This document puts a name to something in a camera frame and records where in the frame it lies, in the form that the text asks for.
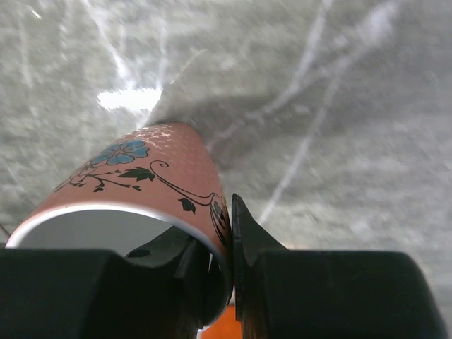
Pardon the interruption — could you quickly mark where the salmon pink mug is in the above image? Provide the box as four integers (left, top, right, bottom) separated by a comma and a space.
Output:
6, 123, 233, 325

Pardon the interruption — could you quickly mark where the orange enamel mug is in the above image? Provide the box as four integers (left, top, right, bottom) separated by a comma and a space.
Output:
197, 304, 242, 339

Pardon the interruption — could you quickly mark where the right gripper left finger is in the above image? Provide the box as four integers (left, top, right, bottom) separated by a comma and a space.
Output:
1, 228, 209, 338

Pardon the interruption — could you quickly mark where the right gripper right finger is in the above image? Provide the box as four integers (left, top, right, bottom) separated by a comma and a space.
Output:
232, 195, 448, 338

